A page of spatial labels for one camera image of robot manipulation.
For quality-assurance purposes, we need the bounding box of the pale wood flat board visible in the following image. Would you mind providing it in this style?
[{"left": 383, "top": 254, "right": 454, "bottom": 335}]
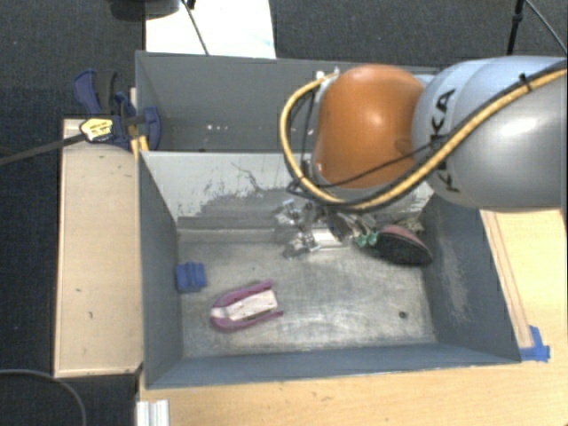
[{"left": 52, "top": 118, "right": 146, "bottom": 379}]

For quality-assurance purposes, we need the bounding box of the blue sponge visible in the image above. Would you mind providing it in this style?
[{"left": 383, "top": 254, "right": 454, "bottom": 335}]
[{"left": 174, "top": 261, "right": 209, "bottom": 294}]

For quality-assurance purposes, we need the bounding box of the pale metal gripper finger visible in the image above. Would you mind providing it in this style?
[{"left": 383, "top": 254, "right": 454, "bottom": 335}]
[
  {"left": 273, "top": 199, "right": 312, "bottom": 230},
  {"left": 282, "top": 230, "right": 321, "bottom": 260}
]

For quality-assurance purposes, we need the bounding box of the grey metal bin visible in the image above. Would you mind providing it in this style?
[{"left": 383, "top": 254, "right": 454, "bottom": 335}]
[{"left": 134, "top": 50, "right": 523, "bottom": 391}]

